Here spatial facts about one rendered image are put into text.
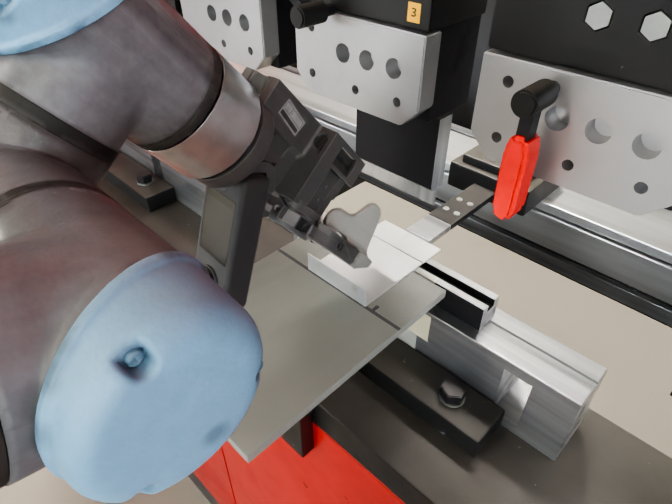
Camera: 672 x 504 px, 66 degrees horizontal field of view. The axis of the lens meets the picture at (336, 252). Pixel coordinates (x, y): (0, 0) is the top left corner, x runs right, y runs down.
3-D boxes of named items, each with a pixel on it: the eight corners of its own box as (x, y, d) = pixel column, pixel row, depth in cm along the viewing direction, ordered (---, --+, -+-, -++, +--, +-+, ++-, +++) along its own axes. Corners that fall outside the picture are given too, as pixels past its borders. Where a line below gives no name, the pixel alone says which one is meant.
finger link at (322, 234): (370, 256, 44) (303, 208, 38) (360, 271, 44) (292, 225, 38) (338, 238, 48) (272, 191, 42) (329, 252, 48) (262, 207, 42)
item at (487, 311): (340, 248, 65) (340, 228, 63) (356, 238, 66) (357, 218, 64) (478, 330, 54) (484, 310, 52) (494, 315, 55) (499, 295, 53)
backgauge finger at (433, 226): (378, 227, 65) (380, 194, 62) (487, 158, 80) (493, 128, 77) (457, 270, 59) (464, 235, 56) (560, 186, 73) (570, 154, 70)
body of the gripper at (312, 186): (371, 169, 43) (298, 84, 33) (316, 256, 43) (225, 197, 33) (309, 140, 47) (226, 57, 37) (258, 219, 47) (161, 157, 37)
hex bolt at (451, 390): (433, 396, 55) (435, 387, 54) (448, 381, 56) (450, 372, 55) (455, 412, 53) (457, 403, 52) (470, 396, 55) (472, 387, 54)
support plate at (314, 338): (133, 341, 50) (130, 334, 49) (326, 228, 64) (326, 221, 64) (248, 464, 40) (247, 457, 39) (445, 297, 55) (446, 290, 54)
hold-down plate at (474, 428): (280, 313, 69) (279, 296, 67) (309, 293, 72) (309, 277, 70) (473, 459, 52) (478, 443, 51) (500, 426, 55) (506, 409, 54)
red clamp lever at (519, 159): (484, 217, 38) (512, 87, 32) (512, 196, 40) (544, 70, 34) (506, 228, 37) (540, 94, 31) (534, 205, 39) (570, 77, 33)
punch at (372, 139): (355, 174, 57) (357, 90, 51) (367, 168, 58) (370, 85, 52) (428, 209, 52) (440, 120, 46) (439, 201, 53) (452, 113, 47)
